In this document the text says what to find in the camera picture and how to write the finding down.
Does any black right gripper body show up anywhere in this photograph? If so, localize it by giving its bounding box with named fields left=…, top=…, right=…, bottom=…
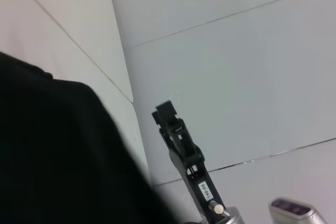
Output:
left=159, top=118, right=227, bottom=224

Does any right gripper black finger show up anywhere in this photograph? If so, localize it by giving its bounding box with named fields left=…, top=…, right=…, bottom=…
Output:
left=155, top=100, right=184, bottom=132
left=151, top=111, right=165, bottom=133

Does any black shirt with FREE print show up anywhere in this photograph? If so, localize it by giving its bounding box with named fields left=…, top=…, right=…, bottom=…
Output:
left=0, top=51, right=183, bottom=224

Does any silver connector on right gripper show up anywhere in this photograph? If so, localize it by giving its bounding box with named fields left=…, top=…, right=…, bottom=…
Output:
left=208, top=200, right=226, bottom=215

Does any silver housing with purple top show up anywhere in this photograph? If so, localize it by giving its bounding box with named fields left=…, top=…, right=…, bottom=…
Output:
left=268, top=197, right=325, bottom=224

